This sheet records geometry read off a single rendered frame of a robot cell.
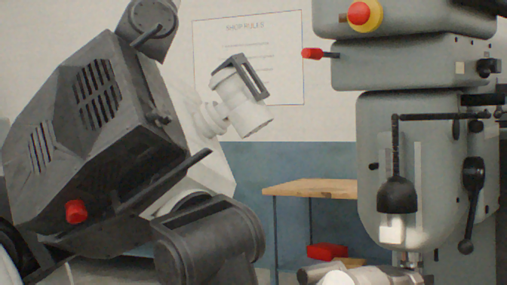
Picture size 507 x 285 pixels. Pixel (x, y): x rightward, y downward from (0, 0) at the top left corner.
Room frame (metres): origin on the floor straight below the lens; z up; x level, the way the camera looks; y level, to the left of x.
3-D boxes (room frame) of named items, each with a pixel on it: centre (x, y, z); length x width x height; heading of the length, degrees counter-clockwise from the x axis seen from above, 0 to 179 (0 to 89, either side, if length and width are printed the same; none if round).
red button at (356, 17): (1.19, -0.18, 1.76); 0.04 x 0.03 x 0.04; 60
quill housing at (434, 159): (1.41, -0.31, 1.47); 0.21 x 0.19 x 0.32; 60
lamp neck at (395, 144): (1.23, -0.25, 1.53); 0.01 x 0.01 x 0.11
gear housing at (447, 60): (1.45, -0.33, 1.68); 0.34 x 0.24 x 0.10; 150
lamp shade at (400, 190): (1.23, -0.25, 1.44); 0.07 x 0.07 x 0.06
